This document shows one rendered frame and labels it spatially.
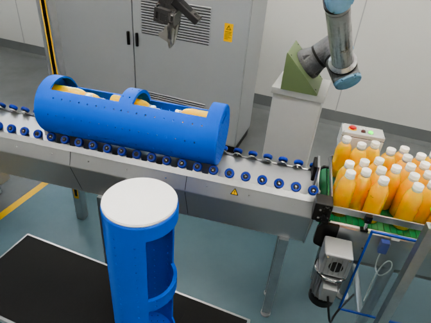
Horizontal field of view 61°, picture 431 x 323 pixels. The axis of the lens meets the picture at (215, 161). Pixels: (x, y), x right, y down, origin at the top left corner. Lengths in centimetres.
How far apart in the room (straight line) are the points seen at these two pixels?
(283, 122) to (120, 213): 135
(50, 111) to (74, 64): 231
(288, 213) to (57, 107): 115
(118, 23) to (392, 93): 292
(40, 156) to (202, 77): 179
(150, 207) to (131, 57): 250
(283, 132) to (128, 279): 138
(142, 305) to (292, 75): 146
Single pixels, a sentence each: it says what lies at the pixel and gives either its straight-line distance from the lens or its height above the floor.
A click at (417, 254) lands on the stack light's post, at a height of 98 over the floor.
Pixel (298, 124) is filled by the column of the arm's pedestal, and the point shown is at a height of 89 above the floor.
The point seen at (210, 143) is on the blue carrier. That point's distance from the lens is 156.
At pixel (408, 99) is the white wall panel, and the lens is 451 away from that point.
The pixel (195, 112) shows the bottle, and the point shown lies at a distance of 164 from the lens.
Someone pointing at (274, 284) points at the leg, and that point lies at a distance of 211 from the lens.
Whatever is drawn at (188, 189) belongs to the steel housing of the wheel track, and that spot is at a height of 85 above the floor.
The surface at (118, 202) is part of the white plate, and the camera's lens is 137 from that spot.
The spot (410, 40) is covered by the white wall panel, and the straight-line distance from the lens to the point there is 433.
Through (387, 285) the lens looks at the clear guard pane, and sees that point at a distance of 179.
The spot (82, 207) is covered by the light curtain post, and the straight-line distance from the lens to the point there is 282.
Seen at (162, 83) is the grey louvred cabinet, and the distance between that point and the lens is 359.
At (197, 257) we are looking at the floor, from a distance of 257.
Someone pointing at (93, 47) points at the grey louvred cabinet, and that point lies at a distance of 391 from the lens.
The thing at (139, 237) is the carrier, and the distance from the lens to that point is 131.
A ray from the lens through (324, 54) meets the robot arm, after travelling 226.
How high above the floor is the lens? 191
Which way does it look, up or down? 33 degrees down
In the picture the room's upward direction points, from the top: 5 degrees clockwise
